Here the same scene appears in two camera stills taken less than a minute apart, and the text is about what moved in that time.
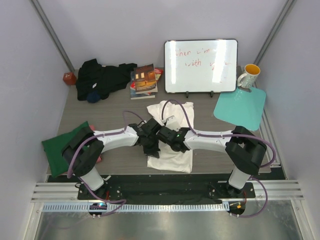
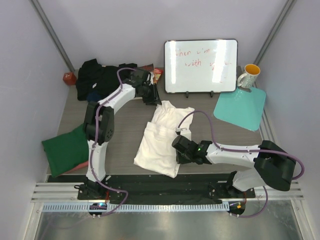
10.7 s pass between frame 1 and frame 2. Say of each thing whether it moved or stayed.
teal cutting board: stayed
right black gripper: moved
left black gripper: moved
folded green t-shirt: stayed
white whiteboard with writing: stayed
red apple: stayed
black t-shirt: stayed
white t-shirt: moved
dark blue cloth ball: stayed
